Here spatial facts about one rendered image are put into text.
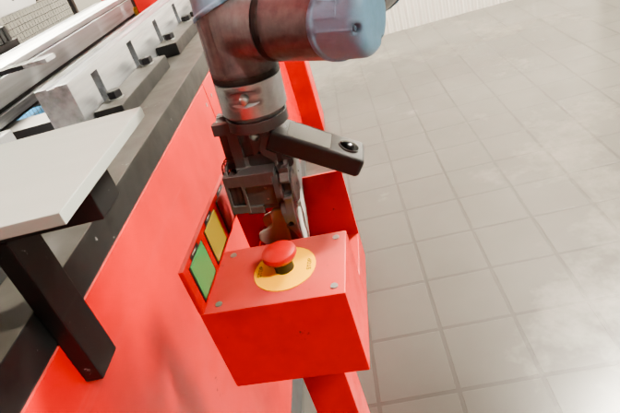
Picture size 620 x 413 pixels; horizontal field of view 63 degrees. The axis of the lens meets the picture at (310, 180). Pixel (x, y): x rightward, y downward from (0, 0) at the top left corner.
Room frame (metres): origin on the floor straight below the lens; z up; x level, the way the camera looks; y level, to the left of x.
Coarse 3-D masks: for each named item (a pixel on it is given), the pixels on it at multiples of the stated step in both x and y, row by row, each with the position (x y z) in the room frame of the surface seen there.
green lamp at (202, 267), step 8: (200, 248) 0.47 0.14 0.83; (200, 256) 0.46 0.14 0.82; (208, 256) 0.48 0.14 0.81; (192, 264) 0.44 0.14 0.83; (200, 264) 0.46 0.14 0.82; (208, 264) 0.47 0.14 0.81; (200, 272) 0.45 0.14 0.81; (208, 272) 0.46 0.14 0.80; (200, 280) 0.44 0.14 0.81; (208, 280) 0.46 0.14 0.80; (200, 288) 0.44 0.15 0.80; (208, 288) 0.45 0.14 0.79
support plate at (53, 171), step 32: (64, 128) 0.48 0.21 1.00; (96, 128) 0.45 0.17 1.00; (128, 128) 0.43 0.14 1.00; (0, 160) 0.44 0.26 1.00; (32, 160) 0.41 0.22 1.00; (64, 160) 0.39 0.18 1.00; (96, 160) 0.36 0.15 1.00; (0, 192) 0.36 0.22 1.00; (32, 192) 0.34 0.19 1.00; (64, 192) 0.32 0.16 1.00; (0, 224) 0.30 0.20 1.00; (32, 224) 0.30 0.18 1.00; (64, 224) 0.29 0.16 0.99
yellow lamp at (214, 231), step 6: (210, 216) 0.53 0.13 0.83; (216, 216) 0.54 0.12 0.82; (210, 222) 0.52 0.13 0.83; (216, 222) 0.53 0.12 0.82; (210, 228) 0.51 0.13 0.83; (216, 228) 0.53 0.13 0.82; (210, 234) 0.51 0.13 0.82; (216, 234) 0.52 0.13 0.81; (222, 234) 0.53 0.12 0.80; (210, 240) 0.50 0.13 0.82; (216, 240) 0.51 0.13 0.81; (222, 240) 0.53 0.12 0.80; (216, 246) 0.51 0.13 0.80; (222, 246) 0.52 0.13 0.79; (216, 252) 0.50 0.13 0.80
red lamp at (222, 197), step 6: (222, 186) 0.59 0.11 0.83; (222, 192) 0.58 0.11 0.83; (222, 198) 0.58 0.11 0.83; (222, 204) 0.57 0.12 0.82; (228, 204) 0.59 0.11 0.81; (222, 210) 0.56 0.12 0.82; (228, 210) 0.58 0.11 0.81; (228, 216) 0.57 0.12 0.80; (228, 222) 0.56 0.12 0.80; (228, 228) 0.56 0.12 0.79
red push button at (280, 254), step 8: (272, 248) 0.46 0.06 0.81; (280, 248) 0.45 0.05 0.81; (288, 248) 0.45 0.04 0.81; (264, 256) 0.45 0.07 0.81; (272, 256) 0.44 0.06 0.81; (280, 256) 0.44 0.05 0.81; (288, 256) 0.44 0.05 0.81; (272, 264) 0.44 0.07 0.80; (280, 264) 0.44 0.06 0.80; (288, 264) 0.45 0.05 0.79; (280, 272) 0.45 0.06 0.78; (288, 272) 0.45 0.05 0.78
